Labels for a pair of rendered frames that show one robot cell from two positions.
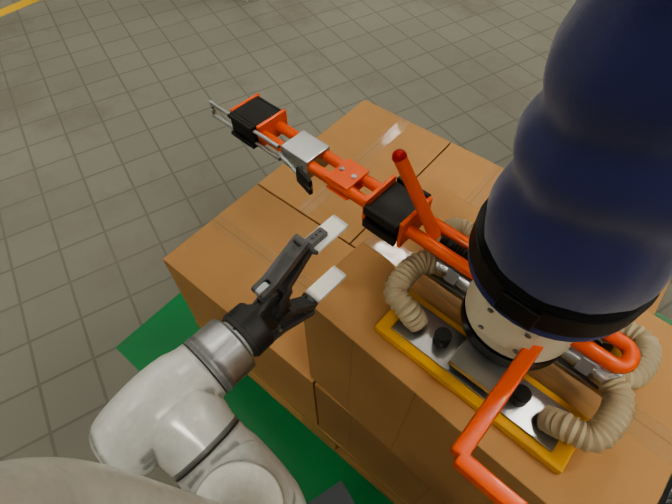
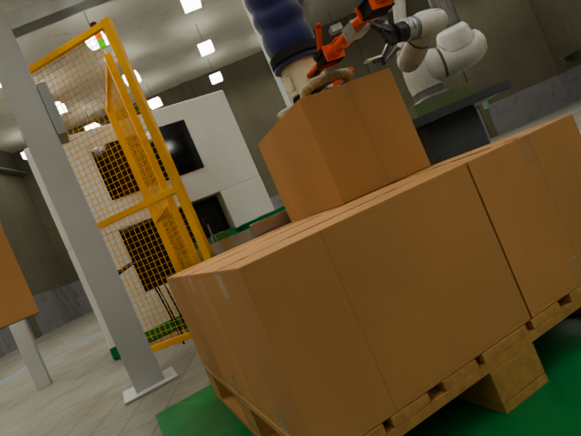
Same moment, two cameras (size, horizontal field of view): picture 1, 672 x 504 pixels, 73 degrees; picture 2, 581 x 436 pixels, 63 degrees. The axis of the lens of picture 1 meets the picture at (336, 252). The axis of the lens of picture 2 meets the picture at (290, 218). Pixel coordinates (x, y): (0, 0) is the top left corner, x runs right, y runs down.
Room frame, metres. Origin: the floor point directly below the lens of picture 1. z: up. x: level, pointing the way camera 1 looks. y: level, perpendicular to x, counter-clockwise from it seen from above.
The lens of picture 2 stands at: (2.25, 0.41, 0.61)
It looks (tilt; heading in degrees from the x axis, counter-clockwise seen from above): 1 degrees down; 208
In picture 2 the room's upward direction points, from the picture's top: 23 degrees counter-clockwise
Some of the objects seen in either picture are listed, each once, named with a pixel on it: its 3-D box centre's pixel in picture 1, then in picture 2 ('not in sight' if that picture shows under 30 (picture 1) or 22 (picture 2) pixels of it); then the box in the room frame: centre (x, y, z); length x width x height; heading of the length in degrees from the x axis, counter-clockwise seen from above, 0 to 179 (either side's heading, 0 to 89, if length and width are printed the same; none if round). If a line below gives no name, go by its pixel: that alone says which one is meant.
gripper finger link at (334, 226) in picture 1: (324, 234); not in sight; (0.40, 0.02, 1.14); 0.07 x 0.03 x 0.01; 137
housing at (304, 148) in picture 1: (305, 154); (355, 28); (0.65, 0.06, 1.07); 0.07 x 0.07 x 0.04; 48
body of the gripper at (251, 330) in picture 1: (262, 317); (392, 34); (0.30, 0.11, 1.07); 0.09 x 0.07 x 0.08; 137
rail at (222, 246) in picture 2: not in sight; (212, 258); (-0.37, -1.69, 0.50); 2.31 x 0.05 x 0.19; 51
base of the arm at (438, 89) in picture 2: not in sight; (428, 97); (-0.22, 0.06, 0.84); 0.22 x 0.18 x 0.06; 37
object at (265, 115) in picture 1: (259, 119); (373, 6); (0.74, 0.15, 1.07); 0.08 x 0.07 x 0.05; 48
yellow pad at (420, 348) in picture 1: (477, 368); not in sight; (0.27, -0.22, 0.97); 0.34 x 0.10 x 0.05; 48
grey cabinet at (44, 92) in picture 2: not in sight; (54, 113); (0.36, -1.74, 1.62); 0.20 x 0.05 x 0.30; 51
